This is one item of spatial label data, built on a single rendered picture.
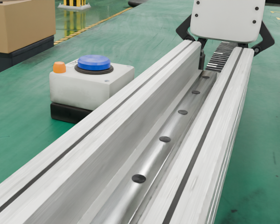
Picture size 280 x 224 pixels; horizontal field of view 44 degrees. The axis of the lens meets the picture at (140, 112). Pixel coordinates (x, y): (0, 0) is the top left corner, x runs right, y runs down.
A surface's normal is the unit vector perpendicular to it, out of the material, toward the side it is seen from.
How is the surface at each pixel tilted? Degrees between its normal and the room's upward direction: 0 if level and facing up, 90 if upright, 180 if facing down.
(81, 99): 90
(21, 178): 0
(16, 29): 90
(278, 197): 0
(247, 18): 92
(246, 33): 94
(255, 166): 0
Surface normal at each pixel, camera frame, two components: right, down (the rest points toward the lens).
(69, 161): 0.06, -0.91
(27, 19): 0.97, 0.14
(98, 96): -0.35, 0.36
